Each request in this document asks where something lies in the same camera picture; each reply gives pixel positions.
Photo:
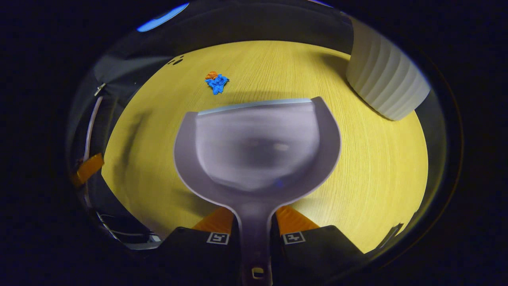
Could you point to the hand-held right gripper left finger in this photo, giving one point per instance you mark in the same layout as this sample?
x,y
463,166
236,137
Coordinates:
x,y
198,258

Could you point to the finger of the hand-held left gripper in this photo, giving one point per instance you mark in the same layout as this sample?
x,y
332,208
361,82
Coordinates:
x,y
89,167

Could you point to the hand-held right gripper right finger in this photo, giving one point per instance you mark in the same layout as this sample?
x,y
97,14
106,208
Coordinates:
x,y
313,258

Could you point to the white plastic dustpan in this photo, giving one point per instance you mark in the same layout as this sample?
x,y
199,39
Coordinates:
x,y
258,151

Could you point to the blue paper scrap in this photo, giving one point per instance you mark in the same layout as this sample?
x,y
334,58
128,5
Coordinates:
x,y
217,84

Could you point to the orange paper scrap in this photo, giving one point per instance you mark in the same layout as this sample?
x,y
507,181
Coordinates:
x,y
211,74

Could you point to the black backdrop cloth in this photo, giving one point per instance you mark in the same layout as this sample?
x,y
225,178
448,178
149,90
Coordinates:
x,y
238,24

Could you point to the black metal desk bracket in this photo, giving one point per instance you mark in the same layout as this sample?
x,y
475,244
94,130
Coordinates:
x,y
389,236

